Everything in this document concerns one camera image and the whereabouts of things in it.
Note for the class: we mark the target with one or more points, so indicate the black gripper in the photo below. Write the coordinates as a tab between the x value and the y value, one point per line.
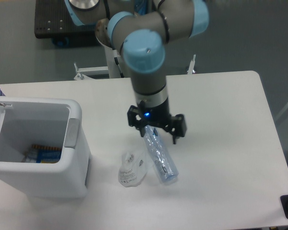
140	116

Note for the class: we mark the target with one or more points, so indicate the clear plastic water bottle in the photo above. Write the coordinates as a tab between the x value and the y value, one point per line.
160	155

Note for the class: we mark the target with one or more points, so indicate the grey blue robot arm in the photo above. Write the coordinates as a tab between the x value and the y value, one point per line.
140	41

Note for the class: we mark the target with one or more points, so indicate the white trash can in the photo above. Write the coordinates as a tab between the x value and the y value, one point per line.
47	122

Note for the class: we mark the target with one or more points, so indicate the blue yellow snack package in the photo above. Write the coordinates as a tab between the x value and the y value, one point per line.
42	154

